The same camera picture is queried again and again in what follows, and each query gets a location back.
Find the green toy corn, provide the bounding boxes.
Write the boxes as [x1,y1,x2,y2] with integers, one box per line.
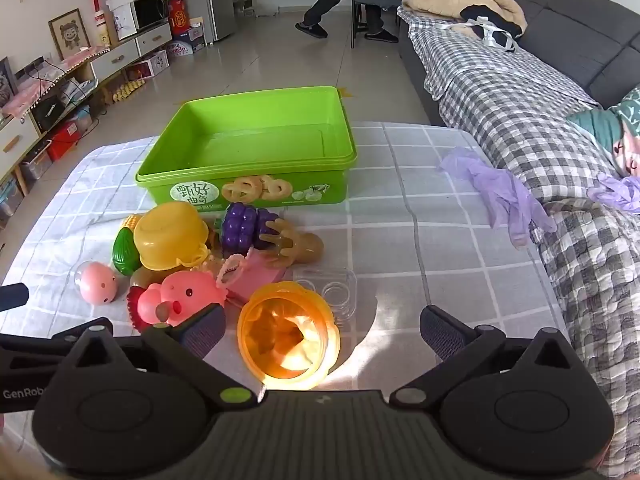
[112,214,146,277]

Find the tan hand-shaped toy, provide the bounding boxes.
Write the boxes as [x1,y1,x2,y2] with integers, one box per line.
[257,218,325,268]
[129,265,168,288]

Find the purple glove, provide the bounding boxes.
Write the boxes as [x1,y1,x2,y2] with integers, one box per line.
[437,147,558,251]
[587,172,640,211]

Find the red storage box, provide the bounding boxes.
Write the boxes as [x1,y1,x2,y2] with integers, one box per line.
[47,120,83,161]

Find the yellow toy bowl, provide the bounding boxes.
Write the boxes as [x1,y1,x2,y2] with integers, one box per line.
[131,203,211,271]

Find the white wooden cabinet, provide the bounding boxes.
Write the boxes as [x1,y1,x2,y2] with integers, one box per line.
[0,20,173,186]

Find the green leaf-print pillow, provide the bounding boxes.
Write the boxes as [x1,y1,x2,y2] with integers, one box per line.
[607,85,640,136]

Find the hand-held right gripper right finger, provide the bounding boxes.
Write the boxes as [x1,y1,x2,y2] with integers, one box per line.
[390,304,591,408]

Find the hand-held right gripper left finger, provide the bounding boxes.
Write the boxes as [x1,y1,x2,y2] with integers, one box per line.
[52,304,261,413]

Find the purple toy grapes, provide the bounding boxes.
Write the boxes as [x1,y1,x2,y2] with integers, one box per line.
[220,202,281,261]

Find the white checked tablecloth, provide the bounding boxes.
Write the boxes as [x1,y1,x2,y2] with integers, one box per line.
[0,121,576,411]

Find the orange ribbed plastic toy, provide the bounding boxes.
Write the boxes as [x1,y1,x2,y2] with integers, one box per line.
[236,281,342,391]

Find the pink capsule ball toy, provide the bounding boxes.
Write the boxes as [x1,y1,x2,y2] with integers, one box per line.
[74,261,121,306]

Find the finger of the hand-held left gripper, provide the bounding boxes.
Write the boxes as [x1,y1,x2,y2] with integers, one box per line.
[0,332,83,378]
[0,284,29,312]

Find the black bag with white straps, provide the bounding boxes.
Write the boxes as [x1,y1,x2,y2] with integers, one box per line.
[460,4,526,53]

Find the dark framed picture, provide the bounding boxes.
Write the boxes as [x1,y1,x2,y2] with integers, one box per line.
[0,57,18,108]

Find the cardboard box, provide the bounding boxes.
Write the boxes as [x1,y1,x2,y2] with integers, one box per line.
[172,15,207,53]

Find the white microwave oven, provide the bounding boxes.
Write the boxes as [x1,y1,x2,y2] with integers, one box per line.
[130,0,171,33]

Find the clear storage bin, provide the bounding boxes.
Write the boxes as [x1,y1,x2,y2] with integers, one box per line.
[20,145,51,181]

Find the clear plastic case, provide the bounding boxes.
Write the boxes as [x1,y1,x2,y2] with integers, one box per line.
[292,267,358,323]

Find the row of yellow bottles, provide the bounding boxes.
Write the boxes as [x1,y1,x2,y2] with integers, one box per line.
[110,80,146,103]

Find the silver refrigerator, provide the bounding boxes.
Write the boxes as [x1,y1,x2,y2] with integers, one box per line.
[202,0,236,43]

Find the green plastic cookie box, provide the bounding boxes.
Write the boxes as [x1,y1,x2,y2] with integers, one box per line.
[135,85,358,206]

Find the pink printed cloth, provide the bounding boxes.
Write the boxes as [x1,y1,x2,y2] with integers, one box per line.
[612,135,640,178]

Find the white carton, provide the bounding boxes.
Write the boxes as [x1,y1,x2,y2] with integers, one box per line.
[105,5,136,41]

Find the pink rectangular block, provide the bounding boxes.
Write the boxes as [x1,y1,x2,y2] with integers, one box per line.
[220,252,288,306]

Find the pink rubber pig toy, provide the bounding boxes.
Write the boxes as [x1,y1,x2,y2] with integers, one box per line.
[136,269,228,331]

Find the red gift box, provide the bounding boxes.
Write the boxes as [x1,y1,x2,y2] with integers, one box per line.
[167,0,193,36]

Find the teal leaf pillow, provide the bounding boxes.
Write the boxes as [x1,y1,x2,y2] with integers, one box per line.
[567,109,623,153]

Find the grey checked sofa cover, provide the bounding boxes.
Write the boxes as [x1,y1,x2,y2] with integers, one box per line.
[397,5,640,480]

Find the grey sofa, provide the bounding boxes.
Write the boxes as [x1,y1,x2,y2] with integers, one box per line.
[400,0,640,111]

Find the pink lace cloth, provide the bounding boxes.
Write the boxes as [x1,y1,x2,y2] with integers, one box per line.
[0,47,108,116]

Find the framed cartoon picture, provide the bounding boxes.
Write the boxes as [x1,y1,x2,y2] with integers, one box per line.
[48,8,92,61]

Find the black electronic device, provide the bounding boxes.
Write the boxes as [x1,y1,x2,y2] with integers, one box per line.
[30,95,66,131]

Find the white and pink box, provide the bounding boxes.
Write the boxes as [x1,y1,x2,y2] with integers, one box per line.
[132,50,169,78]

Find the red toy slice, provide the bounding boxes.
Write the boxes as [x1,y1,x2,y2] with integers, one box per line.
[125,285,151,331]

